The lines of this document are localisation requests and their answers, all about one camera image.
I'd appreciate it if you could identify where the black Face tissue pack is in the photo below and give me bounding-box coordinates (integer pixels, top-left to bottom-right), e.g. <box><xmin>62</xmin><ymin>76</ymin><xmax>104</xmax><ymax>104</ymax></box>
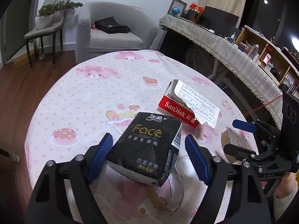
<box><xmin>106</xmin><ymin>112</ymin><xmax>182</xmax><ymax>187</ymax></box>

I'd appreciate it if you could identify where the grey armchair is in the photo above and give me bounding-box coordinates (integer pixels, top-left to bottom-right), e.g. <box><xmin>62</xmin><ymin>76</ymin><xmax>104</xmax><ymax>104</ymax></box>
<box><xmin>75</xmin><ymin>1</ymin><xmax>159</xmax><ymax>64</ymax></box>

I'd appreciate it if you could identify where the white round lid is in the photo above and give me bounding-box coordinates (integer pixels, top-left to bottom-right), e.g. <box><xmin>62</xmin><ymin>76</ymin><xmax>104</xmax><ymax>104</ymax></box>
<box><xmin>176</xmin><ymin>155</ymin><xmax>196</xmax><ymax>179</ymax></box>

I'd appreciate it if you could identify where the small blue globe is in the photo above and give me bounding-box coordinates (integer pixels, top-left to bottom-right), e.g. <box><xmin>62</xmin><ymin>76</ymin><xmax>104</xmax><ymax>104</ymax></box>
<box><xmin>171</xmin><ymin>7</ymin><xmax>180</xmax><ymax>17</ymax></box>

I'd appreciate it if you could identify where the person right hand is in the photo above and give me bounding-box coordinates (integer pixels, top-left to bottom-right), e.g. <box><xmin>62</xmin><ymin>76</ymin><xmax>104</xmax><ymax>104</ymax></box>
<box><xmin>274</xmin><ymin>172</ymin><xmax>298</xmax><ymax>199</ymax></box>

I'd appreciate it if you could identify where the grey dining chair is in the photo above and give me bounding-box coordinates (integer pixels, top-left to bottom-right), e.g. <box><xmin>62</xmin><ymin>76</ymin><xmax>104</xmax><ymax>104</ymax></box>
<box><xmin>24</xmin><ymin>0</ymin><xmax>68</xmax><ymax>71</ymax></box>

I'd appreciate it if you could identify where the dark green door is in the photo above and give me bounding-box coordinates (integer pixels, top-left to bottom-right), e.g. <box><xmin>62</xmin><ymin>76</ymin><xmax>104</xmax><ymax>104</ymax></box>
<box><xmin>1</xmin><ymin>0</ymin><xmax>38</xmax><ymax>64</ymax></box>

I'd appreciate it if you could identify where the framed picture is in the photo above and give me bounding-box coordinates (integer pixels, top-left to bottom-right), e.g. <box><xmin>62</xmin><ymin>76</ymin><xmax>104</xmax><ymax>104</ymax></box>
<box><xmin>167</xmin><ymin>0</ymin><xmax>187</xmax><ymax>17</ymax></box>

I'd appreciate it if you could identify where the wooden bookshelf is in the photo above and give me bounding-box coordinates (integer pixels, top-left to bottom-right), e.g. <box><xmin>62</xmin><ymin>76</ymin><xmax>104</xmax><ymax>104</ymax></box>
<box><xmin>235</xmin><ymin>26</ymin><xmax>298</xmax><ymax>98</ymax></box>

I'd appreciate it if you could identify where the black handbag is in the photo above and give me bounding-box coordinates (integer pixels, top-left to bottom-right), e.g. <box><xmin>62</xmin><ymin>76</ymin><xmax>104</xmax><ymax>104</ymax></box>
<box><xmin>95</xmin><ymin>16</ymin><xmax>130</xmax><ymax>34</ymax></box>

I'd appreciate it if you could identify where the pink cartoon tablecloth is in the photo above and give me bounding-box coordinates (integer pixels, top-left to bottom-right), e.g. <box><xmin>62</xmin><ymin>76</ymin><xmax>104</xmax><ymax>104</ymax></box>
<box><xmin>25</xmin><ymin>50</ymin><xmax>244</xmax><ymax>223</ymax></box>

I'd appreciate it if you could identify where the black monitor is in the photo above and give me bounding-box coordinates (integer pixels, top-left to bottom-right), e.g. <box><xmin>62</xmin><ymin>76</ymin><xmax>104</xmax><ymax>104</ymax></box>
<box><xmin>198</xmin><ymin>6</ymin><xmax>239</xmax><ymax>35</ymax></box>

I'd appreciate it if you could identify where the white red SanDisk box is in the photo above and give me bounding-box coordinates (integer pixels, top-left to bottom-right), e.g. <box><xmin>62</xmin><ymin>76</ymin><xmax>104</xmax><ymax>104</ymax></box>
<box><xmin>159</xmin><ymin>79</ymin><xmax>220</xmax><ymax>128</ymax></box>

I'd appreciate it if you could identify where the potted green plant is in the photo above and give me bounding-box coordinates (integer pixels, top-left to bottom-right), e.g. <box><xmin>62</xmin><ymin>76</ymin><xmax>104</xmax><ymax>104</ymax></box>
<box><xmin>35</xmin><ymin>1</ymin><xmax>83</xmax><ymax>30</ymax></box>

